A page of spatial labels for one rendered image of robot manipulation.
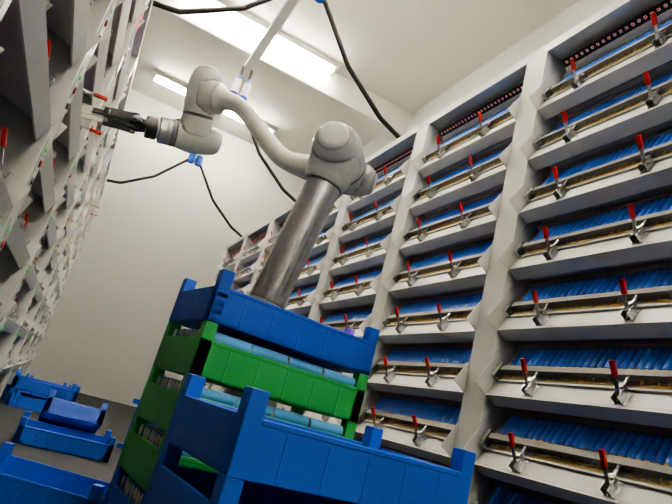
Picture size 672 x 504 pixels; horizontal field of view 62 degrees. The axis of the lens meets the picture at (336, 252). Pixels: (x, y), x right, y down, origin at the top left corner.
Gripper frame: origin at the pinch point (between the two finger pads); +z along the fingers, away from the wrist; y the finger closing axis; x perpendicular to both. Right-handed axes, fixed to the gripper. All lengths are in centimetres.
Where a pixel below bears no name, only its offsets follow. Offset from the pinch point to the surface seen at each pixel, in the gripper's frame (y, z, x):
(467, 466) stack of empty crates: 129, -48, 83
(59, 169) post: -14.9, 6.6, 16.0
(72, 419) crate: -38, -11, 97
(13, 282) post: -15, 13, 55
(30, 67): 89, 8, 31
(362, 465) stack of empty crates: 130, -33, 83
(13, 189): 55, 10, 43
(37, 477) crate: 33, -3, 102
